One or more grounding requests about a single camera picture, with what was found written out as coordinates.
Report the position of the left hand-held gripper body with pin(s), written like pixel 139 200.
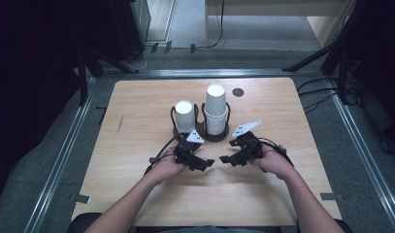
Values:
pixel 185 152

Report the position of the metal floor rail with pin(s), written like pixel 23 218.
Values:
pixel 59 161
pixel 366 158
pixel 211 73

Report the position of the person's left hand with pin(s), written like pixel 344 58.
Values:
pixel 166 170

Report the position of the grey tape strip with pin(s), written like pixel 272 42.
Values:
pixel 79 198
pixel 331 196

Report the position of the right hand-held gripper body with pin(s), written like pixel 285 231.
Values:
pixel 250 147

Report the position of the black cabinet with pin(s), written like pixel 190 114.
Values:
pixel 130 26

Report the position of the person's right hand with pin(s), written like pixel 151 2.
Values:
pixel 274 163

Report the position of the light wooden furniture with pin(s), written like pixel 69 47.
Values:
pixel 324 26

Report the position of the black round table grommet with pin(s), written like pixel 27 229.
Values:
pixel 238 92

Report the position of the black tripod stand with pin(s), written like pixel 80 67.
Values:
pixel 342 48

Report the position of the white paper cup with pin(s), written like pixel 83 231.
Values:
pixel 184 116
pixel 215 98
pixel 215 124

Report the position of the black metal stand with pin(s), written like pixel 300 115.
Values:
pixel 83 81

